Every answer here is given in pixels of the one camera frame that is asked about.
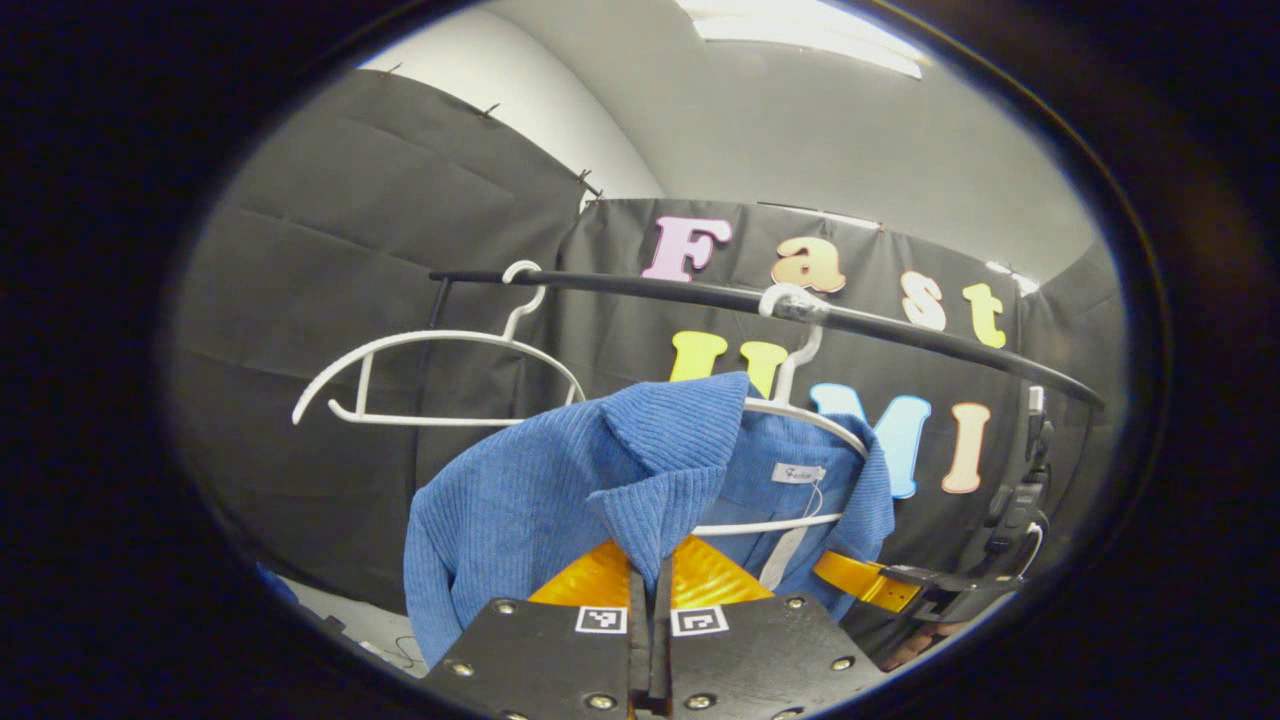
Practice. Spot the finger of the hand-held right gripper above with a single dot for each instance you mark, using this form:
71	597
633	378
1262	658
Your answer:
950	592

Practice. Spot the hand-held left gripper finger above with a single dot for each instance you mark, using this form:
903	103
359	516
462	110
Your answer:
662	640
640	640

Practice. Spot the white plastic hanger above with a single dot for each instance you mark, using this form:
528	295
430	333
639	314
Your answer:
450	334
795	303

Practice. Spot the black clothes rack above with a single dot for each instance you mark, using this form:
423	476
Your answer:
650	288

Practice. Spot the long ceiling light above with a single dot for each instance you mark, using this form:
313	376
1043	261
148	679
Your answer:
1012	280
850	219
800	30

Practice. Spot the black backdrop cloth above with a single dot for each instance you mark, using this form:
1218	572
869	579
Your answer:
330	280

